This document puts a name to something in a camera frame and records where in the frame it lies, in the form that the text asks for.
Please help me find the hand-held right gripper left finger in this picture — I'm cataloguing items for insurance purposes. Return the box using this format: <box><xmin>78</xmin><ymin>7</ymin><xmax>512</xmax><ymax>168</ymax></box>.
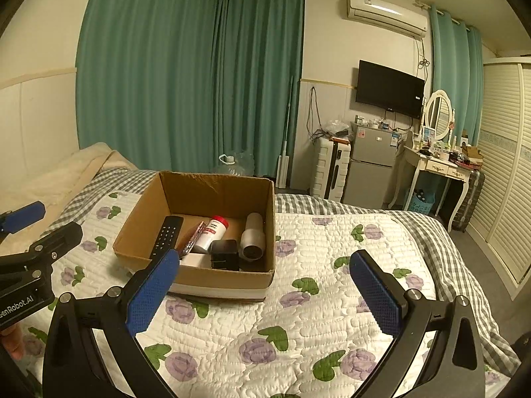
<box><xmin>42</xmin><ymin>249</ymin><xmax>180</xmax><ymax>398</ymax></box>

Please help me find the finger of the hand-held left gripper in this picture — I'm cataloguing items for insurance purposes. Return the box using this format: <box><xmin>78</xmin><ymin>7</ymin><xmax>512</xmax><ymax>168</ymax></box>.
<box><xmin>24</xmin><ymin>221</ymin><xmax>84</xmax><ymax>265</ymax></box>
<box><xmin>0</xmin><ymin>201</ymin><xmax>46</xmax><ymax>235</ymax></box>

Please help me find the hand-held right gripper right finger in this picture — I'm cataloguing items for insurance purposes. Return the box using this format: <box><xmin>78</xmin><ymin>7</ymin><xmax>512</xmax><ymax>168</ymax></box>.
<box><xmin>349</xmin><ymin>249</ymin><xmax>486</xmax><ymax>398</ymax></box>

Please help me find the white charger plug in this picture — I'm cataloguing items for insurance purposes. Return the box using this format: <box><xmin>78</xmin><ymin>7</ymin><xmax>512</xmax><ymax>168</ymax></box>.
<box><xmin>180</xmin><ymin>252</ymin><xmax>213</xmax><ymax>269</ymax></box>

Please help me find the black remote control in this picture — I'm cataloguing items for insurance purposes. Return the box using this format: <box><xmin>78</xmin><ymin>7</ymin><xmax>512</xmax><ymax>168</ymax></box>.
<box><xmin>149</xmin><ymin>216</ymin><xmax>184</xmax><ymax>260</ymax></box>

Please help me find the brown cardboard box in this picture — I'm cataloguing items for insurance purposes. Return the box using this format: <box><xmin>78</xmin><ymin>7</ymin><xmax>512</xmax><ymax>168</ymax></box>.
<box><xmin>113</xmin><ymin>171</ymin><xmax>276</xmax><ymax>302</ymax></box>

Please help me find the black power adapter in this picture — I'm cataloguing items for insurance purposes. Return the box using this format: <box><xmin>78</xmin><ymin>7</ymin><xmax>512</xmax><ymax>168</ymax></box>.
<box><xmin>209</xmin><ymin>239</ymin><xmax>241</xmax><ymax>272</ymax></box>

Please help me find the white pill bottle red cap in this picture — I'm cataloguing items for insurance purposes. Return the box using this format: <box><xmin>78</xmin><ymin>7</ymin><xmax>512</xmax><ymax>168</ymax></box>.
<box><xmin>193</xmin><ymin>216</ymin><xmax>230</xmax><ymax>253</ymax></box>

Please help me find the white cylindrical device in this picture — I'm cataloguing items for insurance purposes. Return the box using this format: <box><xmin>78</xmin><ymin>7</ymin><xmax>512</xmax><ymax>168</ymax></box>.
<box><xmin>241</xmin><ymin>212</ymin><xmax>266</xmax><ymax>260</ymax></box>

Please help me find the person's left hand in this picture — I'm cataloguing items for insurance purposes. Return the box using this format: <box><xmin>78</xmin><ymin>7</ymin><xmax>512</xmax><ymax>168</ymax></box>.
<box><xmin>0</xmin><ymin>324</ymin><xmax>26</xmax><ymax>362</ymax></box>

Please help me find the cream blanket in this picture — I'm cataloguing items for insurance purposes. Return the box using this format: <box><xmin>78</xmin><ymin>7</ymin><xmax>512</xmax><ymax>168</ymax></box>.
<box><xmin>0</xmin><ymin>142</ymin><xmax>138</xmax><ymax>233</ymax></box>

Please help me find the white floral quilt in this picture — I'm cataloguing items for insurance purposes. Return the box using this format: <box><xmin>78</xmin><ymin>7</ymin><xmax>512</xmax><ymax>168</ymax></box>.
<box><xmin>17</xmin><ymin>191</ymin><xmax>503</xmax><ymax>398</ymax></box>

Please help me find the blue plastic basket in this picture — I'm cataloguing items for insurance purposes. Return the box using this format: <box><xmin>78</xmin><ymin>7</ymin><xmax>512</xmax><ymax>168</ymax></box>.
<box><xmin>407</xmin><ymin>188</ymin><xmax>436</xmax><ymax>213</ymax></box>

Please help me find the silver fridge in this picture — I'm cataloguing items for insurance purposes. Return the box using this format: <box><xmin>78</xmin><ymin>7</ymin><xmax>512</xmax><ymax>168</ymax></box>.
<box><xmin>341</xmin><ymin>121</ymin><xmax>401</xmax><ymax>210</ymax></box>

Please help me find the white ribbed suitcase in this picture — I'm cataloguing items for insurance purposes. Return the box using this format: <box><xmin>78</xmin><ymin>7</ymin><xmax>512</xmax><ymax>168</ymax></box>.
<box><xmin>310</xmin><ymin>137</ymin><xmax>352</xmax><ymax>200</ymax></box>

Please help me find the dark suitcase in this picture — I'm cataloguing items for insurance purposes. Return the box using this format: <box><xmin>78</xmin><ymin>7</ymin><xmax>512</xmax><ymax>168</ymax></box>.
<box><xmin>450</xmin><ymin>168</ymin><xmax>486</xmax><ymax>233</ymax></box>

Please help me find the white dressing table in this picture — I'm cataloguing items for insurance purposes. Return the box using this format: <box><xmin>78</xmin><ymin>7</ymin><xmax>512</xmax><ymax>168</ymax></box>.
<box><xmin>388</xmin><ymin>141</ymin><xmax>474</xmax><ymax>233</ymax></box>

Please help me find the clear water jug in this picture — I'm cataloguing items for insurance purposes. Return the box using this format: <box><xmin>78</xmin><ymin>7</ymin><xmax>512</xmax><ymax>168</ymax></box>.
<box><xmin>213</xmin><ymin>151</ymin><xmax>255</xmax><ymax>177</ymax></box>

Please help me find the clear plastic bag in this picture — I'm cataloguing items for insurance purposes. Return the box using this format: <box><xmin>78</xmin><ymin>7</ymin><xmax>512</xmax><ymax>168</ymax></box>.
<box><xmin>321</xmin><ymin>119</ymin><xmax>351</xmax><ymax>137</ymax></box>

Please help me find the cream louvred wardrobe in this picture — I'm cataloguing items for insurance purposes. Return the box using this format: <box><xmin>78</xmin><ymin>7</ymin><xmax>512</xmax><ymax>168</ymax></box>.
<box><xmin>467</xmin><ymin>56</ymin><xmax>531</xmax><ymax>287</ymax></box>

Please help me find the white oval mirror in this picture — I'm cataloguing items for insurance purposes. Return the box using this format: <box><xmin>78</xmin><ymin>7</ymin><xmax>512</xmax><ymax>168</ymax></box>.
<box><xmin>425</xmin><ymin>90</ymin><xmax>453</xmax><ymax>139</ymax></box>

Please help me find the light teal window curtain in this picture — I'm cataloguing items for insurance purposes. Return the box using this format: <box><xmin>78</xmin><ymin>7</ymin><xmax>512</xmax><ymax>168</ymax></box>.
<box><xmin>429</xmin><ymin>4</ymin><xmax>484</xmax><ymax>142</ymax></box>

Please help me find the white air conditioner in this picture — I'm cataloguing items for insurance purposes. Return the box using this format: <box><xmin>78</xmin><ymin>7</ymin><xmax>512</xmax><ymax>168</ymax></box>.
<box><xmin>345</xmin><ymin>0</ymin><xmax>429</xmax><ymax>40</ymax></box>

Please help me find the black wall cable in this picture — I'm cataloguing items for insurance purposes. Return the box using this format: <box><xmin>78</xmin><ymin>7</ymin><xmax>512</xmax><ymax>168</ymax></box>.
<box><xmin>307</xmin><ymin>86</ymin><xmax>323</xmax><ymax>138</ymax></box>

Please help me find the black wall television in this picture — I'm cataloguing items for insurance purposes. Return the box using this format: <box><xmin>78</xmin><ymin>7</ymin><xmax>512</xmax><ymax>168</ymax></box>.
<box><xmin>356</xmin><ymin>60</ymin><xmax>426</xmax><ymax>119</ymax></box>

